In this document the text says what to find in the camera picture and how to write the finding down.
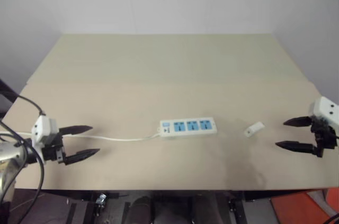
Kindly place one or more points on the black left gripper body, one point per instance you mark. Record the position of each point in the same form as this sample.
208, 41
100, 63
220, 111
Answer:
53, 149

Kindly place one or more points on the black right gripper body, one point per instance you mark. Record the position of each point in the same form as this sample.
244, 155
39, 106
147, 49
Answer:
323, 135

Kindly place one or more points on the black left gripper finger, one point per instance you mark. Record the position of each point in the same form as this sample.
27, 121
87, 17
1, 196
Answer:
82, 154
75, 129

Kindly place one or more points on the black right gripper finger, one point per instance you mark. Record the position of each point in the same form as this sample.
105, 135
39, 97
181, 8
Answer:
298, 121
295, 145

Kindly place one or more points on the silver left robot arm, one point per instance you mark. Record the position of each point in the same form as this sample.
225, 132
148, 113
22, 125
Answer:
9, 159

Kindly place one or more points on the white plug adapter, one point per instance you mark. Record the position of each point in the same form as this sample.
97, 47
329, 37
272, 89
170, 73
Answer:
254, 129

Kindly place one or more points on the white power strip blue sockets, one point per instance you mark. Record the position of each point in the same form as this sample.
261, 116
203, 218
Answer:
188, 127

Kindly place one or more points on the orange red box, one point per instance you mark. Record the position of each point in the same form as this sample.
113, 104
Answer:
304, 208

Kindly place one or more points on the black stand beside table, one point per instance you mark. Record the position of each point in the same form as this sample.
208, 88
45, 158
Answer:
8, 94

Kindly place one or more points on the dark rounded shape under table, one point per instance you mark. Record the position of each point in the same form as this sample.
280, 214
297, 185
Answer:
174, 208

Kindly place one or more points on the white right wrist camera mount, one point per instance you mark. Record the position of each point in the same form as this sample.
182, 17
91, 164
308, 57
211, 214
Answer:
327, 110

